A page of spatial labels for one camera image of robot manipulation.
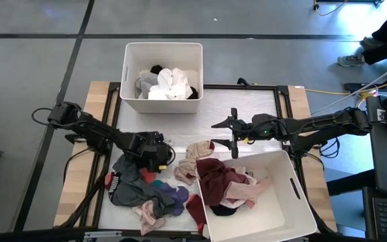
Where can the silver metal bracket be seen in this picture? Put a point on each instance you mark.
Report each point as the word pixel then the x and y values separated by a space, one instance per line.
pixel 102 234

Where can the black stand base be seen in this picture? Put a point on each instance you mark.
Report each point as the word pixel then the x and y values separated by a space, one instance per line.
pixel 348 1

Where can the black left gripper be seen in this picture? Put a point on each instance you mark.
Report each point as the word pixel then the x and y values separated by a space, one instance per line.
pixel 150 151

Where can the black floor bar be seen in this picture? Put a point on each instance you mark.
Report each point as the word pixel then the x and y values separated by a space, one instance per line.
pixel 358 86

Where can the white perforated plastic basket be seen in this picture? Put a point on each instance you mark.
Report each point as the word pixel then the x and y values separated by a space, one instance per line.
pixel 160 106
pixel 281 218

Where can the wooden side board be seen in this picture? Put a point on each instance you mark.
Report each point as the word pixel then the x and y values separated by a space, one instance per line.
pixel 299 101
pixel 92 94

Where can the blue purple sock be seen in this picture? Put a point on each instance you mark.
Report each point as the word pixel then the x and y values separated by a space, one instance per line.
pixel 173 195

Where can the striped beige sock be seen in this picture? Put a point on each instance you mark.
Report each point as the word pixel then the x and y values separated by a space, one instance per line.
pixel 200 149

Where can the black desk leg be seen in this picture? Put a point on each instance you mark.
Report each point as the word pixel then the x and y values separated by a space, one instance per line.
pixel 351 183

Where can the dark red sock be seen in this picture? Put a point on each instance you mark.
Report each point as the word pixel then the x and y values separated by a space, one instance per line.
pixel 197 208

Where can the salmon pink garment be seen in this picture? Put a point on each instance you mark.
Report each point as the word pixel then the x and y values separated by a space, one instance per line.
pixel 244 193

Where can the white sock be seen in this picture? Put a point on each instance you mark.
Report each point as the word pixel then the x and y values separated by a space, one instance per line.
pixel 165 94

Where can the light pink garment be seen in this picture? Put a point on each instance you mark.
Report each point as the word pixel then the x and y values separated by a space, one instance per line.
pixel 148 218

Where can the black table frame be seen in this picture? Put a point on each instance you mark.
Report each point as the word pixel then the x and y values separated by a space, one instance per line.
pixel 264 87

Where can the beige garment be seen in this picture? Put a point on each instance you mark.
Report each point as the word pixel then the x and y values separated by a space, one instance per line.
pixel 186 169

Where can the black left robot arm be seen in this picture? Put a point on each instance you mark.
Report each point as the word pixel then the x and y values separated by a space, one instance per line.
pixel 89 131

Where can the pile of mixed clothes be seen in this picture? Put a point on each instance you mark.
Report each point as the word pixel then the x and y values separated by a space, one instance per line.
pixel 129 195

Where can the person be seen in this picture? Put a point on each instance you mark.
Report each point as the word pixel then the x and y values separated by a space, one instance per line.
pixel 385 50

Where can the coral red sock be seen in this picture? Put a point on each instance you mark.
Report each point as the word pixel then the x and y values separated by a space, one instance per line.
pixel 148 175

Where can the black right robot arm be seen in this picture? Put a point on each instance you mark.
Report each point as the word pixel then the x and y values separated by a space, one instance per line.
pixel 324 122

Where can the black stand leg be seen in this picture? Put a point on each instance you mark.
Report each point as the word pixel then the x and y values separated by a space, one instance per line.
pixel 86 201

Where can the grey garment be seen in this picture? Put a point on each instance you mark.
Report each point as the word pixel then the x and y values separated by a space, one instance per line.
pixel 144 84

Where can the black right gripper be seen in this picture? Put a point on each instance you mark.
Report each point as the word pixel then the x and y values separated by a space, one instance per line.
pixel 257 129

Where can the small black garment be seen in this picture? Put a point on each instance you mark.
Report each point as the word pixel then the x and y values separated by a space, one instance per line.
pixel 156 69

